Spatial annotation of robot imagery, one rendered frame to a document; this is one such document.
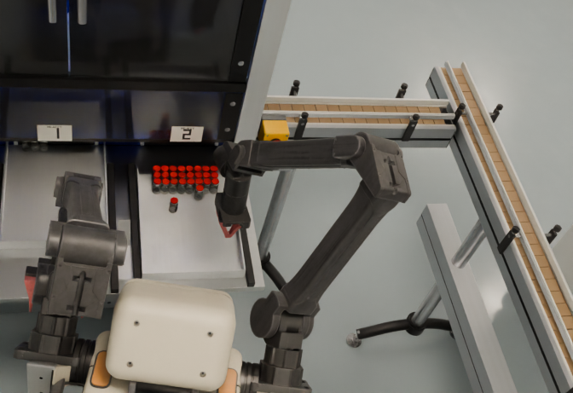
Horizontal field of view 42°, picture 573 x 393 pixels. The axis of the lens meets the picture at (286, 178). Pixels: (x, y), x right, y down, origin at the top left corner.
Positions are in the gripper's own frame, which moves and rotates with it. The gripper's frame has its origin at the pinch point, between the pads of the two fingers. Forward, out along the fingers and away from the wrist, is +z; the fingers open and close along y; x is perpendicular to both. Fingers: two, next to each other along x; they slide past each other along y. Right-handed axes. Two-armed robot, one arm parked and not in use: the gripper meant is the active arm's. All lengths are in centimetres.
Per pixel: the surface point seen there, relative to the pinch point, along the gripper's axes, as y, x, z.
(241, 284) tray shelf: -0.6, -5.6, 18.0
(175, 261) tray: 7.5, 10.4, 16.5
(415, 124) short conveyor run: 43, -68, 1
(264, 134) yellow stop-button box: 34.5, -16.6, -3.0
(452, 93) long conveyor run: 60, -88, 1
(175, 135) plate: 35.9, 7.9, -2.2
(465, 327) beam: 3, -85, 53
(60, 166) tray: 40, 38, 11
